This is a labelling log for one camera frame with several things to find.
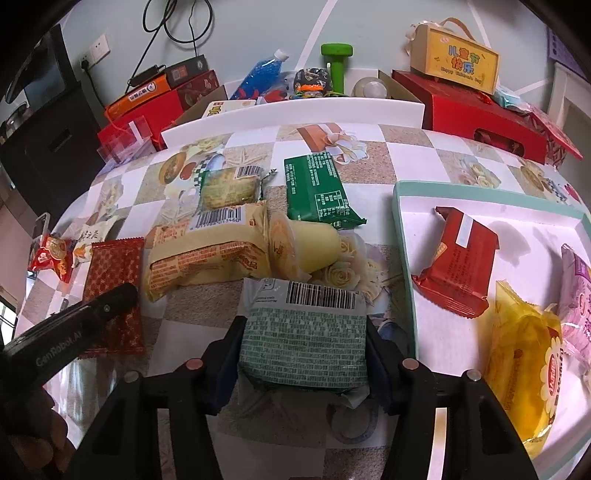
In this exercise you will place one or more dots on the pale yellow cake packet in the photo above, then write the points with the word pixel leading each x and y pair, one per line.
pixel 203 258

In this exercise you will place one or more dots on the red gift box with cutout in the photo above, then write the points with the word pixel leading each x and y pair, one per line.
pixel 461 115

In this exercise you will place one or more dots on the red paper bag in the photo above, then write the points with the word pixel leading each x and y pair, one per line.
pixel 554 134

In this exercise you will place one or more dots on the pink snack packet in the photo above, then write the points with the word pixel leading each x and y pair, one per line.
pixel 577 314

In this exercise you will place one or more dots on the clear yellowish bottle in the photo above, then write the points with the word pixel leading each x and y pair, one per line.
pixel 369 86

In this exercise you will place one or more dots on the red-brown snack packet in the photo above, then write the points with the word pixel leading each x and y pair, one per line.
pixel 461 267

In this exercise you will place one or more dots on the white foam board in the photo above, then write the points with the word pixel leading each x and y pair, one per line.
pixel 295 113

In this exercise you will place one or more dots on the red round-print snack packet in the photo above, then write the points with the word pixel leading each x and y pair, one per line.
pixel 51 256

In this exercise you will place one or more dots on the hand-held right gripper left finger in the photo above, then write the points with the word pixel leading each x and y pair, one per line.
pixel 221 364

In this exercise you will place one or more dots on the black power adapter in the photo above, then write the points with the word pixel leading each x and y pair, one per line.
pixel 147 74

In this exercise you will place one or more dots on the white small snack packet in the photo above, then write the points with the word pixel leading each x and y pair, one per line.
pixel 90 237

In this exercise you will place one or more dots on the green-edged clear cookie packet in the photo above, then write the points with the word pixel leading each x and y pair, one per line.
pixel 226 189

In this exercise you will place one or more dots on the black smartphone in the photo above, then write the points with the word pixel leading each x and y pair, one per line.
pixel 41 226

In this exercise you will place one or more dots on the white tray with teal rim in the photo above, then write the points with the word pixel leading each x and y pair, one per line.
pixel 521 221

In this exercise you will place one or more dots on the yellow bread packet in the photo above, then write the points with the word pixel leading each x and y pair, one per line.
pixel 521 369

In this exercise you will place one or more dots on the grey-green snack packet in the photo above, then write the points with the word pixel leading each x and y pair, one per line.
pixel 300 341

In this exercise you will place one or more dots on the white wall socket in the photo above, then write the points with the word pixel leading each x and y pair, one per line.
pixel 97 50

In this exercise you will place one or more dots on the orange flat box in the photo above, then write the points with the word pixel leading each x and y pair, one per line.
pixel 138 94

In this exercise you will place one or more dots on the yellow jelly cup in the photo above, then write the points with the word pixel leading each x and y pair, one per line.
pixel 309 244

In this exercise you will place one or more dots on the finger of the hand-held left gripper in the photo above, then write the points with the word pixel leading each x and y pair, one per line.
pixel 113 304

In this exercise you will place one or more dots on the green dumbbell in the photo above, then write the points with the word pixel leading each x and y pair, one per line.
pixel 337 64

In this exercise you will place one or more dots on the brown cardboard box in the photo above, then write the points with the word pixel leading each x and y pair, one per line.
pixel 203 104

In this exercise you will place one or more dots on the black cabinet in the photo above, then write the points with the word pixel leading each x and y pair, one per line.
pixel 46 138

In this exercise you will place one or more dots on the person's left hand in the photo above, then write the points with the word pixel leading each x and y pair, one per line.
pixel 44 434

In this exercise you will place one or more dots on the clear plastic box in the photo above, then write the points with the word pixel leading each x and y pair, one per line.
pixel 122 143

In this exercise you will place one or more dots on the dark green snack packet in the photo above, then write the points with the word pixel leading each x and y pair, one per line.
pixel 314 184

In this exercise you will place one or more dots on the red patterned snack packet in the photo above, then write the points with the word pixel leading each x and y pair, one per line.
pixel 115 267

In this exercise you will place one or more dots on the white and yellow card box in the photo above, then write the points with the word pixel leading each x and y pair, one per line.
pixel 226 107

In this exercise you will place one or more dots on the black small box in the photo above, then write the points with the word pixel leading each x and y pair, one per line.
pixel 184 71

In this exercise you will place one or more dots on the white cabinet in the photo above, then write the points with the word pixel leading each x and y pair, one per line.
pixel 561 83

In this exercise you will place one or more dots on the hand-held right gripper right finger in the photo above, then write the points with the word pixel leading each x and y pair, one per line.
pixel 381 369

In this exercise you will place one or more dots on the blue bead bottle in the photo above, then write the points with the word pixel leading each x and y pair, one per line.
pixel 258 76

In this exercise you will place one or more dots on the purple plastic basket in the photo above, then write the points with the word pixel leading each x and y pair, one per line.
pixel 556 46

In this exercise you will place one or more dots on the light blue face mask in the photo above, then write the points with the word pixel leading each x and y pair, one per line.
pixel 510 99

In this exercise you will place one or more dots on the red plastic toy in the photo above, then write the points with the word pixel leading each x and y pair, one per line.
pixel 277 95

